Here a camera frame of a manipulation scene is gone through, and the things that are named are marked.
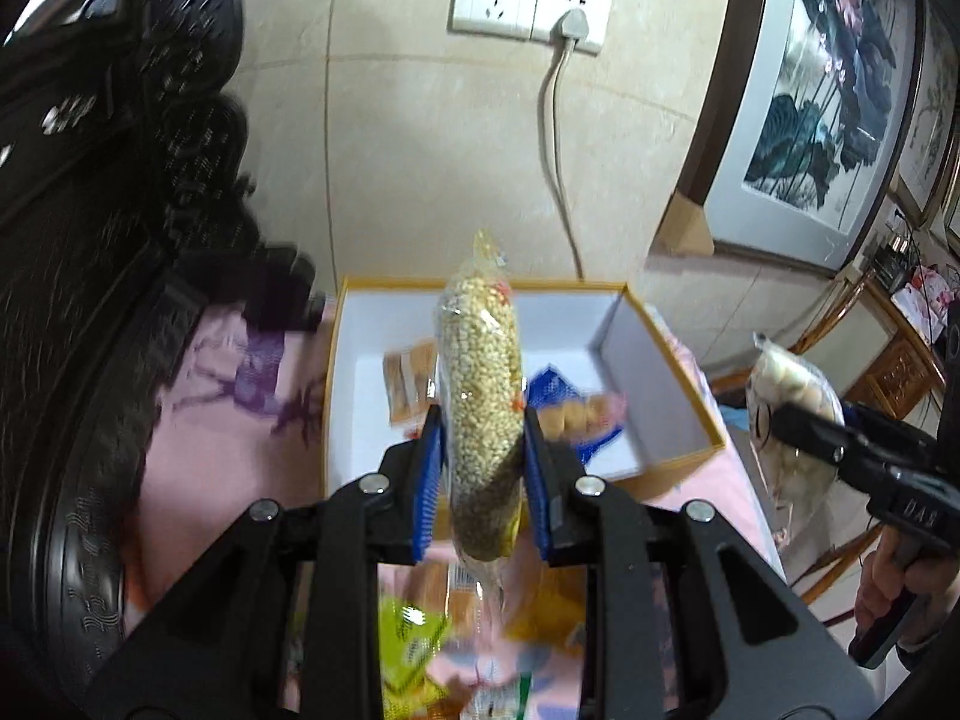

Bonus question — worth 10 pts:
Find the bag of white round snacks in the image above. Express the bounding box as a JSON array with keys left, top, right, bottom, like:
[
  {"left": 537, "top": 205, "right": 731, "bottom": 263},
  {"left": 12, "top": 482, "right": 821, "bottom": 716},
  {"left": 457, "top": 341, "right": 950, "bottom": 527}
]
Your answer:
[{"left": 745, "top": 333, "right": 844, "bottom": 546}]

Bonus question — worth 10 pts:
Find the clear bag of puffed grain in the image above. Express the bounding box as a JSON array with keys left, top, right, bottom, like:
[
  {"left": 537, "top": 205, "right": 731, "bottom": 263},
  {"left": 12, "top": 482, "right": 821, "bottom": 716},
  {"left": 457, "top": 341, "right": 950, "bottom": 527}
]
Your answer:
[{"left": 434, "top": 231, "right": 526, "bottom": 605}]

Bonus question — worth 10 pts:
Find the right hand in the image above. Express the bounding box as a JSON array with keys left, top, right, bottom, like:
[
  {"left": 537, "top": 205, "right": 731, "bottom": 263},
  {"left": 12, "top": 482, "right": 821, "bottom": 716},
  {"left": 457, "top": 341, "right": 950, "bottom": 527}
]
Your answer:
[{"left": 854, "top": 527, "right": 958, "bottom": 653}]

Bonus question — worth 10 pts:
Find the wooden side cabinet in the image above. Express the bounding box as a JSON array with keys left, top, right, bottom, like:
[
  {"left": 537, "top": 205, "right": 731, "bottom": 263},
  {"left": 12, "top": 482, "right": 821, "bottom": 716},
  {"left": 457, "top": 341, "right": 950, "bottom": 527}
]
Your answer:
[{"left": 791, "top": 275, "right": 946, "bottom": 426}]

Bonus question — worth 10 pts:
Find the green snack packet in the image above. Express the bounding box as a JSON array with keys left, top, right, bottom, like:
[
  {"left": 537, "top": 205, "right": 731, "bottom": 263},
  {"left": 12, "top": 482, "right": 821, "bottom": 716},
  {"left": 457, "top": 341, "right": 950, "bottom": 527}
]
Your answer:
[{"left": 377, "top": 596, "right": 449, "bottom": 718}]

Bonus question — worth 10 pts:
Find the yellow cardboard box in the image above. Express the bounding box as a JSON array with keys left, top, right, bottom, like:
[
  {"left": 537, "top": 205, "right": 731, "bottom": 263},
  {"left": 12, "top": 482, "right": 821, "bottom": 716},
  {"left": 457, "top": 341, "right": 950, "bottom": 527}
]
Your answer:
[{"left": 320, "top": 276, "right": 728, "bottom": 519}]

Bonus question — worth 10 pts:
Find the blue biscuit packet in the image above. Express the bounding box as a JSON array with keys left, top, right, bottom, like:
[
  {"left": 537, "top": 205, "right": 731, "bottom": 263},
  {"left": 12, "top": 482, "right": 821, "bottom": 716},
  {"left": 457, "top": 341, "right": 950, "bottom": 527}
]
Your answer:
[{"left": 526, "top": 366, "right": 626, "bottom": 465}]

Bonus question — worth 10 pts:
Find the pink floral tablecloth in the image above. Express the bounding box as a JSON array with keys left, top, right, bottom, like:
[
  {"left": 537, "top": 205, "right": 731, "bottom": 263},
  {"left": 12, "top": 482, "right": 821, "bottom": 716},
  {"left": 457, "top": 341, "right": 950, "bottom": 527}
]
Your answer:
[{"left": 124, "top": 288, "right": 778, "bottom": 626}]

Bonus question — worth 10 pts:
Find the cardboard corner protector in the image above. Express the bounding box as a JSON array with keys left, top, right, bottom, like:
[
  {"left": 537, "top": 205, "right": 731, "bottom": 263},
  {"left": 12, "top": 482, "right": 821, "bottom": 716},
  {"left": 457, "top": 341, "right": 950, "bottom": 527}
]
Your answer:
[{"left": 652, "top": 190, "right": 715, "bottom": 257}]

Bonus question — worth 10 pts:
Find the brown snack packet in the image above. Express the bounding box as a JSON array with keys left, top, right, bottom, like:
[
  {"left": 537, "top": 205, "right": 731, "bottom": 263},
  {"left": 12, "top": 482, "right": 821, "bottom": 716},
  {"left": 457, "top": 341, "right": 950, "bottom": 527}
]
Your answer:
[{"left": 382, "top": 340, "right": 438, "bottom": 426}]

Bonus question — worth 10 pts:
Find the framed lotus painting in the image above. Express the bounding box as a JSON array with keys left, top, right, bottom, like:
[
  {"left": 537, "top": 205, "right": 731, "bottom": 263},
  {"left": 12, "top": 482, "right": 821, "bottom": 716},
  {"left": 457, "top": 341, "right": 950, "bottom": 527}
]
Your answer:
[{"left": 679, "top": 0, "right": 921, "bottom": 273}]

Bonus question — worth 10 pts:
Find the dark carved wooden cabinet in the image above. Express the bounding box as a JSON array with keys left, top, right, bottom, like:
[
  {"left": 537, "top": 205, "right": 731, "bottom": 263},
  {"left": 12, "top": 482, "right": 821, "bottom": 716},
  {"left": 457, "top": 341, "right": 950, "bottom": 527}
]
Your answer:
[{"left": 2, "top": 0, "right": 314, "bottom": 718}]

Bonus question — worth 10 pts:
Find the grey plug and cable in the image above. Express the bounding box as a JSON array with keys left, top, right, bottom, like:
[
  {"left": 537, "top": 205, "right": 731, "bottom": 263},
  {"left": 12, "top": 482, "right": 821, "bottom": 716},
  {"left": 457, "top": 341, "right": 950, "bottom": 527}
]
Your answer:
[{"left": 540, "top": 8, "right": 591, "bottom": 283}]

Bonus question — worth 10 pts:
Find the white double wall socket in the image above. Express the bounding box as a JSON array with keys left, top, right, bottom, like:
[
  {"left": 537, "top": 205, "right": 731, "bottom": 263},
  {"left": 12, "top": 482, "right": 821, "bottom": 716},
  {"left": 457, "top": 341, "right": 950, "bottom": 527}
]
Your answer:
[{"left": 449, "top": 0, "right": 612, "bottom": 55}]

